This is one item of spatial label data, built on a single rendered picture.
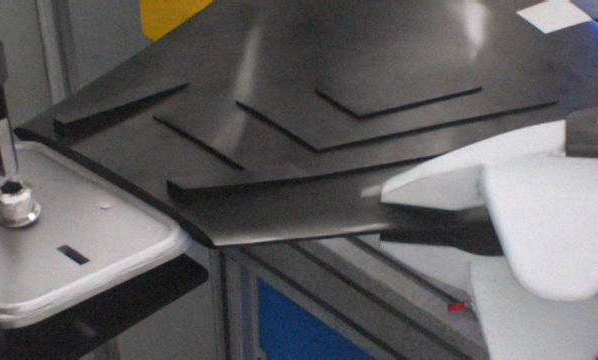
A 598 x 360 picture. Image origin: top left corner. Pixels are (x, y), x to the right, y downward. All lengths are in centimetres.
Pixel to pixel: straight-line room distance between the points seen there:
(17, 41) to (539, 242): 95
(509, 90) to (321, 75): 7
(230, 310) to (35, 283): 69
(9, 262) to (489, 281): 14
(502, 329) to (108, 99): 15
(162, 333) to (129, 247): 127
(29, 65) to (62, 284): 94
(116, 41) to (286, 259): 49
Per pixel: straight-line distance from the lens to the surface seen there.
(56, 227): 32
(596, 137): 32
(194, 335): 163
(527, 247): 30
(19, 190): 32
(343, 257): 81
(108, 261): 30
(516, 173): 31
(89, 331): 30
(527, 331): 33
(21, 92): 123
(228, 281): 96
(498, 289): 34
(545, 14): 46
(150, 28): 83
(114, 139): 35
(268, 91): 37
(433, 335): 80
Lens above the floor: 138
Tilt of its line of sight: 38 degrees down
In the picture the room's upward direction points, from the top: 1 degrees counter-clockwise
